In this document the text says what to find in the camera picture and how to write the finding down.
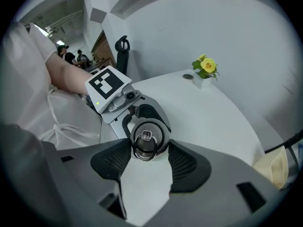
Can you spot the cream box with red button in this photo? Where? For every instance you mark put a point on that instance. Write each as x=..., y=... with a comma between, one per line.
x=272, y=167

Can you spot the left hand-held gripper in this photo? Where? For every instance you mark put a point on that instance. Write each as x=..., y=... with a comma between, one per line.
x=106, y=84

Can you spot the person's white shirt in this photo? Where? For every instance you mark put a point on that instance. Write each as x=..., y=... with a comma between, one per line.
x=26, y=79

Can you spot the white table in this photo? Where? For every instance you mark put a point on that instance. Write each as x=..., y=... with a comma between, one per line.
x=201, y=117

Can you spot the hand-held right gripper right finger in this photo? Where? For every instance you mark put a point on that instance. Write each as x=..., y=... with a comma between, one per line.
x=225, y=185

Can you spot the black office chair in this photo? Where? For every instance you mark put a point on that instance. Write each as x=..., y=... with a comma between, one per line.
x=122, y=55

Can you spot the person's left forearm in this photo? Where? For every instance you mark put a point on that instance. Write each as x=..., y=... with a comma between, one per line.
x=68, y=77

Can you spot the potted yellow flower plant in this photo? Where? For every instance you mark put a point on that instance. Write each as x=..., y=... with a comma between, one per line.
x=207, y=66

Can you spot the metal canister lid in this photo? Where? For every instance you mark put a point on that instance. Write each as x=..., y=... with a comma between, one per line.
x=145, y=142

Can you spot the small metal canister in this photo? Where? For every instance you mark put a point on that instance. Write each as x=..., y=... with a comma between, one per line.
x=163, y=150

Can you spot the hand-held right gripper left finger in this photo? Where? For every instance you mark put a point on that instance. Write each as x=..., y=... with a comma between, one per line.
x=78, y=174

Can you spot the grey round dish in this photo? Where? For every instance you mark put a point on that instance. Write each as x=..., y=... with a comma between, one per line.
x=187, y=76

